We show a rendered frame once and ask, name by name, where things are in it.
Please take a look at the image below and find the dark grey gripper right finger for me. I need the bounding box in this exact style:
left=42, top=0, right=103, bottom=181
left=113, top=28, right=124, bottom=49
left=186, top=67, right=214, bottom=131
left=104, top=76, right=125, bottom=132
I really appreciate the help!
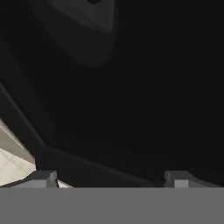
left=163, top=170, right=223, bottom=189

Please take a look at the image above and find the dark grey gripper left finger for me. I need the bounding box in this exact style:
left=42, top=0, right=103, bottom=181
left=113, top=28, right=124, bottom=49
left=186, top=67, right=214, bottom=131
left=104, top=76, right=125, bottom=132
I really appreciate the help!
left=10, top=170, right=59, bottom=189

